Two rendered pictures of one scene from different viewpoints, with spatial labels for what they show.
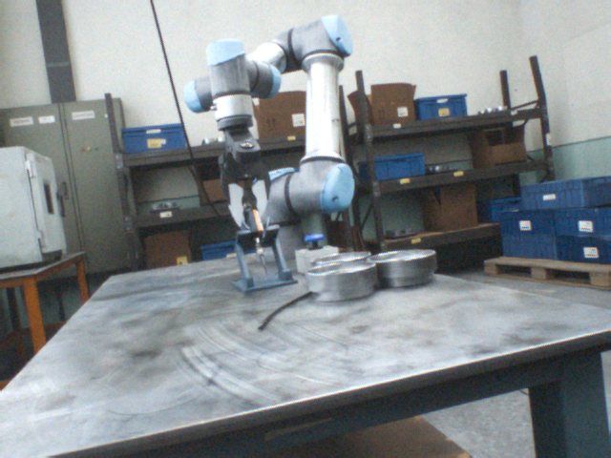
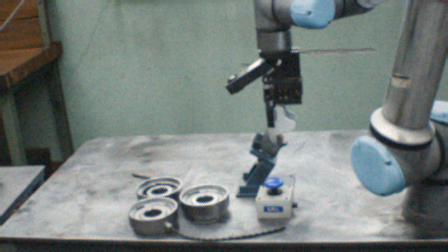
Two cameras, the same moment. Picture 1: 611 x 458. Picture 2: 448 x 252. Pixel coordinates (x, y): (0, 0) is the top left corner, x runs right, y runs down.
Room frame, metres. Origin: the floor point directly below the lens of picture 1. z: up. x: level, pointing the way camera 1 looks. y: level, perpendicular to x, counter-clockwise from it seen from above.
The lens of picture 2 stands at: (1.46, -1.27, 1.45)
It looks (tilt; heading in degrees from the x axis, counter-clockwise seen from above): 20 degrees down; 115
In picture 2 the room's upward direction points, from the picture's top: 6 degrees counter-clockwise
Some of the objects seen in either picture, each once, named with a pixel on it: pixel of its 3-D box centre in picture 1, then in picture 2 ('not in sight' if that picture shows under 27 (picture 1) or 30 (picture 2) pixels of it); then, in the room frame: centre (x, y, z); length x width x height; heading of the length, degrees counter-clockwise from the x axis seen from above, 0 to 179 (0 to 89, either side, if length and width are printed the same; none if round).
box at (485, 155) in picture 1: (496, 147); not in sight; (4.98, -2.36, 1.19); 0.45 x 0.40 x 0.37; 96
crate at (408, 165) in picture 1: (390, 169); not in sight; (4.77, -1.21, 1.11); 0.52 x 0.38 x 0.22; 101
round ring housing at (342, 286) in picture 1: (342, 281); (160, 194); (0.74, -0.09, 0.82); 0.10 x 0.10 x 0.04
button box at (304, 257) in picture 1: (316, 259); (277, 201); (1.01, -0.08, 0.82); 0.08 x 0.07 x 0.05; 11
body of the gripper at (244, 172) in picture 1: (238, 152); (280, 76); (1.00, 0.04, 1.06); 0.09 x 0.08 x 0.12; 14
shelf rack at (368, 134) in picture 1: (450, 172); not in sight; (4.89, -1.82, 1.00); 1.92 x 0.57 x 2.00; 101
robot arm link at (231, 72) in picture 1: (228, 72); (272, 3); (0.99, 0.04, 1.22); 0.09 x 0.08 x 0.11; 147
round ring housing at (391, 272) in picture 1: (402, 268); (153, 216); (0.78, -0.20, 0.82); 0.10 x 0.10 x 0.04
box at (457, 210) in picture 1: (447, 207); not in sight; (4.87, -1.74, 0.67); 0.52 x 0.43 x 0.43; 101
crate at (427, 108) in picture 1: (432, 111); not in sight; (4.87, -1.72, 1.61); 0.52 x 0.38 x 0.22; 104
